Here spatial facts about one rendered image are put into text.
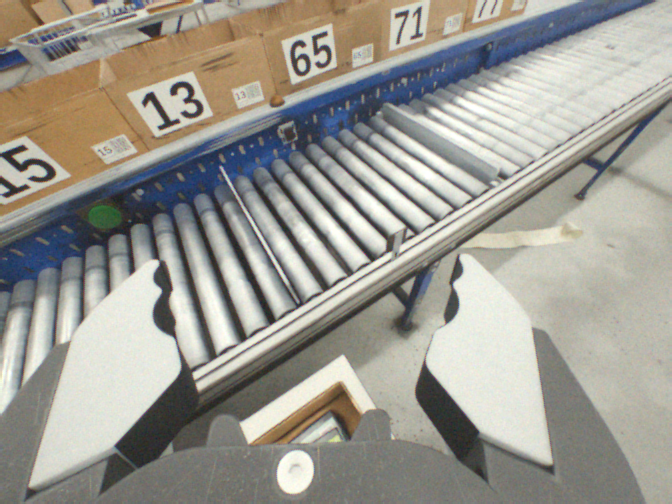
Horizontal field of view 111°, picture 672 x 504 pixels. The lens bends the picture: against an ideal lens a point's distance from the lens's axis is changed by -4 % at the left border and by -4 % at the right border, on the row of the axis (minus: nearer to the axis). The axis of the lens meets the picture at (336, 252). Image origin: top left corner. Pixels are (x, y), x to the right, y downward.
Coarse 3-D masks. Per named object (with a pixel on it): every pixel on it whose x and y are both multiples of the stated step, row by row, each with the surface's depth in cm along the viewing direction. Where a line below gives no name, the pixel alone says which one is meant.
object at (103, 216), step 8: (96, 208) 61; (104, 208) 61; (112, 208) 63; (88, 216) 61; (96, 216) 61; (104, 216) 62; (112, 216) 64; (120, 216) 65; (96, 224) 63; (104, 224) 64; (112, 224) 65
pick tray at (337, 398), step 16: (336, 384) 33; (320, 400) 34; (336, 400) 39; (352, 400) 31; (288, 416) 31; (304, 416) 36; (320, 416) 38; (352, 416) 38; (272, 432) 31; (288, 432) 38; (352, 432) 37
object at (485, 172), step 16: (384, 112) 88; (400, 112) 81; (400, 128) 85; (416, 128) 78; (432, 144) 76; (448, 144) 71; (448, 160) 74; (464, 160) 69; (480, 160) 65; (480, 176) 67
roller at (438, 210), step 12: (348, 132) 84; (348, 144) 83; (360, 144) 79; (360, 156) 79; (372, 156) 76; (372, 168) 77; (384, 168) 72; (396, 168) 71; (396, 180) 70; (408, 180) 68; (408, 192) 67; (420, 192) 65; (420, 204) 65; (432, 204) 62; (444, 204) 61; (432, 216) 63; (444, 216) 61
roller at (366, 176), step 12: (324, 144) 84; (336, 144) 81; (336, 156) 80; (348, 156) 77; (348, 168) 76; (360, 168) 73; (360, 180) 73; (372, 180) 70; (384, 180) 69; (372, 192) 71; (384, 192) 67; (396, 192) 66; (396, 204) 64; (408, 204) 63; (408, 216) 62; (420, 216) 60; (420, 228) 59
